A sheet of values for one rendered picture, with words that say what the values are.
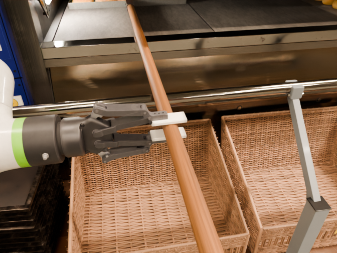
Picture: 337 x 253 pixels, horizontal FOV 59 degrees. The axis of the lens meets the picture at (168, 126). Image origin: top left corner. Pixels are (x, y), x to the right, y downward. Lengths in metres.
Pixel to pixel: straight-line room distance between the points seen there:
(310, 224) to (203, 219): 0.49
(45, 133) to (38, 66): 0.58
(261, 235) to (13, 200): 0.76
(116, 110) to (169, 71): 0.61
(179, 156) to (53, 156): 0.22
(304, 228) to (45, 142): 0.67
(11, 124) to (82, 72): 0.58
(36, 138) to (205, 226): 0.32
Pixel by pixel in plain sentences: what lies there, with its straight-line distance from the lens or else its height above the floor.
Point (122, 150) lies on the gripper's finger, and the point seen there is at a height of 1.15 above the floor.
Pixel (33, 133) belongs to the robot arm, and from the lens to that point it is 0.56.
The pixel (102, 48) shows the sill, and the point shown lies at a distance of 1.07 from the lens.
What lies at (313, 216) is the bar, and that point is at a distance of 0.85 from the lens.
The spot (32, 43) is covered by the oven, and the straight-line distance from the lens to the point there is 1.09.
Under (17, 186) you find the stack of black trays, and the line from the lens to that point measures 1.01.
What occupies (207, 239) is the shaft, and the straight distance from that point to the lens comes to 0.40.
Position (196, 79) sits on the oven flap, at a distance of 1.16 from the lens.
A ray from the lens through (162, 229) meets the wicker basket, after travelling 1.17.
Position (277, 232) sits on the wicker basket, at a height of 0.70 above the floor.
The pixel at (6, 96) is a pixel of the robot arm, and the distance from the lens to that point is 0.64.
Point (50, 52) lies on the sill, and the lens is 1.09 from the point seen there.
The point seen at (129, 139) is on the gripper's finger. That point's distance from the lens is 0.59.
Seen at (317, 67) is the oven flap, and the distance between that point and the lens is 1.38.
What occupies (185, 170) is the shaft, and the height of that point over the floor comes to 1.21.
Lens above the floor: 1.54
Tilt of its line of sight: 36 degrees down
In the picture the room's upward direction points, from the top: straight up
